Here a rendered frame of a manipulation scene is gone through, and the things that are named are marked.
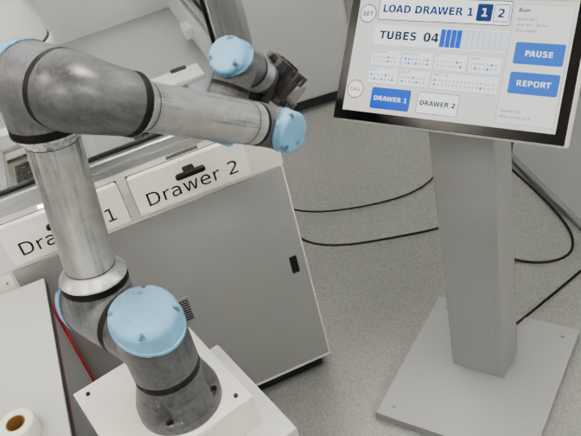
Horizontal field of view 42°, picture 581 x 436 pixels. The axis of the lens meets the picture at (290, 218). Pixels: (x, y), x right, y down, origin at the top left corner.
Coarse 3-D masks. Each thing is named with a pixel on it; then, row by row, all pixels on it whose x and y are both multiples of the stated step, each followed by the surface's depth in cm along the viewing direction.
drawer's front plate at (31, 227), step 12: (108, 192) 177; (108, 204) 178; (120, 204) 180; (24, 216) 174; (36, 216) 173; (108, 216) 180; (120, 216) 181; (0, 228) 172; (12, 228) 173; (24, 228) 174; (36, 228) 175; (108, 228) 182; (12, 240) 174; (24, 240) 176; (12, 252) 176; (24, 252) 177; (36, 252) 178; (48, 252) 179
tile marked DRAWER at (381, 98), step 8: (376, 88) 168; (384, 88) 167; (392, 88) 166; (376, 96) 168; (384, 96) 167; (392, 96) 166; (400, 96) 165; (408, 96) 164; (376, 104) 168; (384, 104) 167; (392, 104) 166; (400, 104) 165; (408, 104) 164
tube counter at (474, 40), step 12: (432, 36) 162; (444, 36) 161; (456, 36) 159; (468, 36) 158; (480, 36) 157; (492, 36) 155; (504, 36) 154; (456, 48) 159; (468, 48) 158; (480, 48) 157; (492, 48) 155; (504, 48) 154
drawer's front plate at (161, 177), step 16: (240, 144) 183; (176, 160) 179; (192, 160) 180; (208, 160) 182; (224, 160) 183; (240, 160) 185; (128, 176) 178; (144, 176) 178; (160, 176) 180; (192, 176) 183; (224, 176) 186; (240, 176) 188; (144, 192) 180; (160, 192) 182; (176, 192) 183; (192, 192) 185; (144, 208) 183; (160, 208) 184
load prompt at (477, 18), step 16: (384, 0) 168; (400, 0) 166; (416, 0) 164; (432, 0) 162; (448, 0) 160; (464, 0) 159; (480, 0) 157; (496, 0) 155; (384, 16) 168; (400, 16) 166; (416, 16) 164; (432, 16) 162; (448, 16) 160; (464, 16) 158; (480, 16) 157; (496, 16) 155
